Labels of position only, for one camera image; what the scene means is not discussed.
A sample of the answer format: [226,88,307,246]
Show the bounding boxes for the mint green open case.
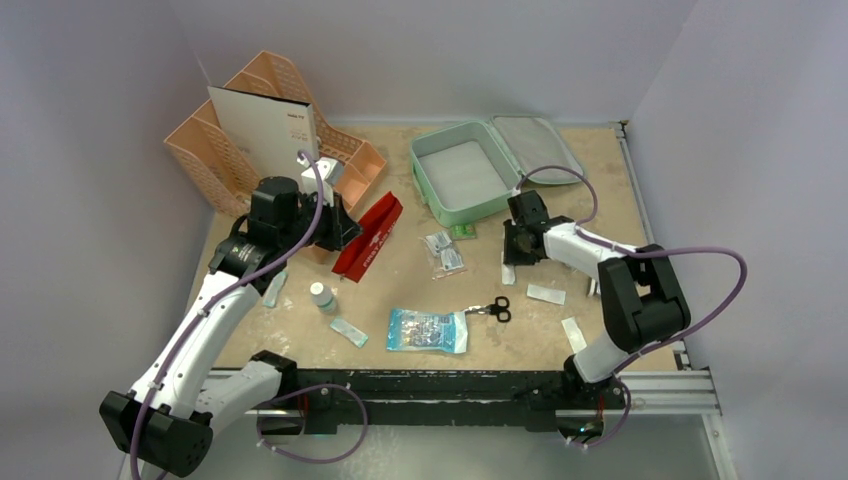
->
[410,115,588,227]

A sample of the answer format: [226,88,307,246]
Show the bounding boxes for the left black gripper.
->
[279,189,362,253]

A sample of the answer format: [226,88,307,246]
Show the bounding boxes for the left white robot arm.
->
[99,177,363,479]

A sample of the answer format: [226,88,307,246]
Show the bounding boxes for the clear bag of pads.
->
[422,230,466,279]

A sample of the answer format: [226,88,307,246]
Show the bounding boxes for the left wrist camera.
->
[299,157,344,197]

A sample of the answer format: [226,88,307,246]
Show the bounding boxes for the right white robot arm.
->
[504,191,691,407]

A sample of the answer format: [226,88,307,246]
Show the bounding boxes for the bandage strip left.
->
[262,270,288,308]

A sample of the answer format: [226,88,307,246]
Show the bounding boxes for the black handled scissors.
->
[464,296,512,323]

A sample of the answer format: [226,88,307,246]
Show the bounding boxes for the blue gauze packet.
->
[387,309,468,354]

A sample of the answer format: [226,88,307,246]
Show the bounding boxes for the white bandage strip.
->
[561,317,587,353]
[501,264,516,286]
[526,284,567,306]

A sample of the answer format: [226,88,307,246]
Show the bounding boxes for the peach plastic file organizer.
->
[164,51,386,217]

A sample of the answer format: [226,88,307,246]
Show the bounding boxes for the red first aid pouch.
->
[331,192,403,283]

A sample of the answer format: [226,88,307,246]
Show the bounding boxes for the white booklet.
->
[207,86,320,186]

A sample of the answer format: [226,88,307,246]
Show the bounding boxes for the small white bottle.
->
[309,282,338,315]

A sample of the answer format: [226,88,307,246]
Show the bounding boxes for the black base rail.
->
[264,369,625,435]

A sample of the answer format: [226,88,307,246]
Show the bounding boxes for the green pill pack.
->
[449,224,477,240]

